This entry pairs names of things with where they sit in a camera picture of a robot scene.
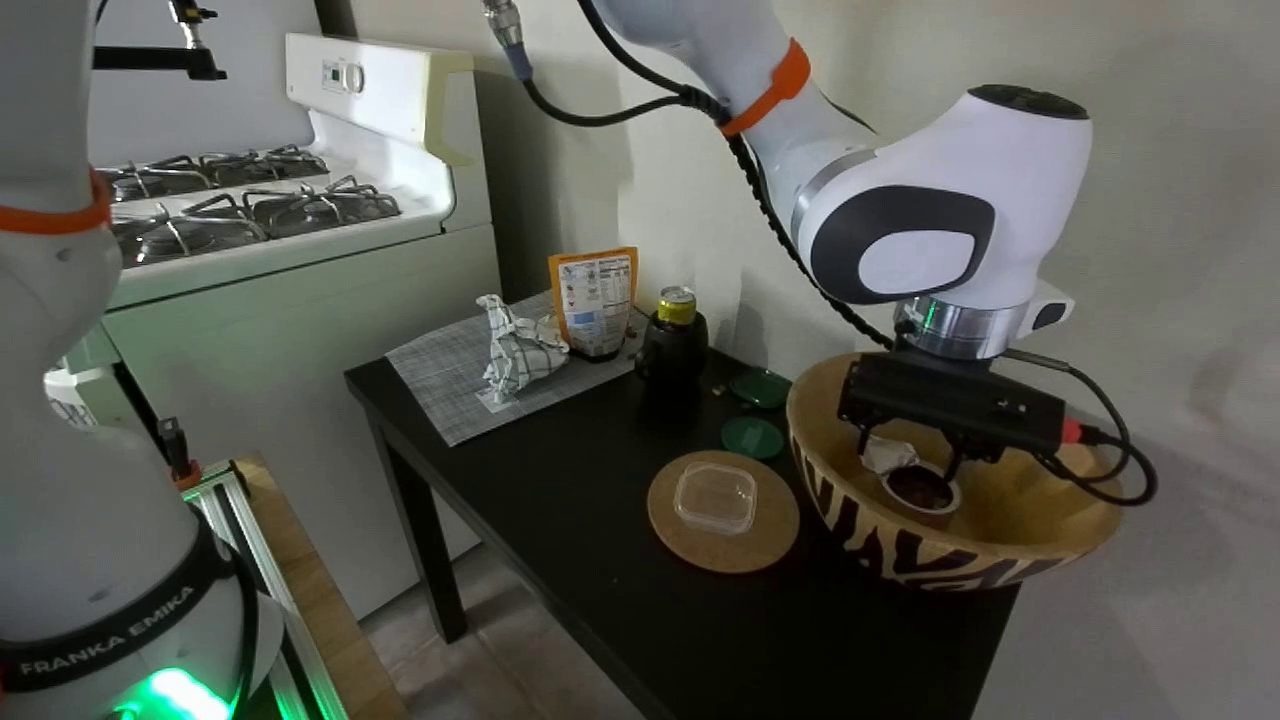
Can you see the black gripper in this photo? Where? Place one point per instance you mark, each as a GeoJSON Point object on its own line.
{"type": "Point", "coordinates": [974, 409]}

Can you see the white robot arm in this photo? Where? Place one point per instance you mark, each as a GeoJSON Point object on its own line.
{"type": "Point", "coordinates": [945, 225]}

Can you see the zebra patterned wooden bowl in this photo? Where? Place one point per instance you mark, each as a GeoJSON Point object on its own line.
{"type": "Point", "coordinates": [1015, 518]}

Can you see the square green container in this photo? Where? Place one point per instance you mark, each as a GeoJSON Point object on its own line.
{"type": "Point", "coordinates": [763, 388]}

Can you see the round green lid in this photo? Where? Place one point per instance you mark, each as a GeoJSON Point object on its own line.
{"type": "Point", "coordinates": [752, 439]}

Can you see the clear plastic square lid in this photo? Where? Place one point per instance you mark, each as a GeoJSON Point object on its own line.
{"type": "Point", "coordinates": [718, 499]}

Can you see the round cork trivet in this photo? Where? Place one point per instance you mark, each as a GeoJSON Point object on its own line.
{"type": "Point", "coordinates": [763, 545]}

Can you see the dark jar with yellow lid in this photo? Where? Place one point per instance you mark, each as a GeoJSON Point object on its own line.
{"type": "Point", "coordinates": [673, 340]}

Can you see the black side table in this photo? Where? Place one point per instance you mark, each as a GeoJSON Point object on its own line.
{"type": "Point", "coordinates": [560, 499]}

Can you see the orange snack pouch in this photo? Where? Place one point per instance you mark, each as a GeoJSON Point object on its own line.
{"type": "Point", "coordinates": [593, 297]}

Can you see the white checkered cloth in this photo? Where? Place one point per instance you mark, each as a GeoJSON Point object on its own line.
{"type": "Point", "coordinates": [523, 349]}

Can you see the grey woven placemat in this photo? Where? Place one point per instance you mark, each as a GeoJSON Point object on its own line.
{"type": "Point", "coordinates": [443, 374]}

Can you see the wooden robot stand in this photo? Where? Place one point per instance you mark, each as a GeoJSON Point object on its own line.
{"type": "Point", "coordinates": [326, 664]}

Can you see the white gas stove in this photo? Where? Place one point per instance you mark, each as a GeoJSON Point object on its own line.
{"type": "Point", "coordinates": [250, 301]}

